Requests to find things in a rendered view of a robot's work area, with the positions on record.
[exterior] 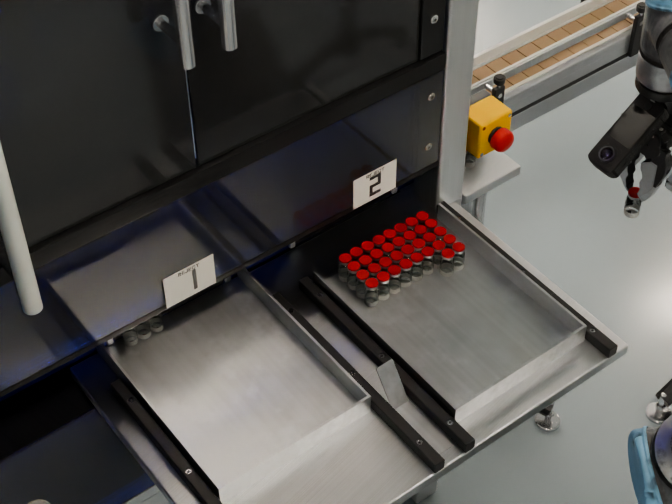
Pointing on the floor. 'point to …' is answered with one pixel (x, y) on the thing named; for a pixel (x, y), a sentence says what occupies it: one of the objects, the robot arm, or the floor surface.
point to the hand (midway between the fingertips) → (633, 191)
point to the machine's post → (452, 120)
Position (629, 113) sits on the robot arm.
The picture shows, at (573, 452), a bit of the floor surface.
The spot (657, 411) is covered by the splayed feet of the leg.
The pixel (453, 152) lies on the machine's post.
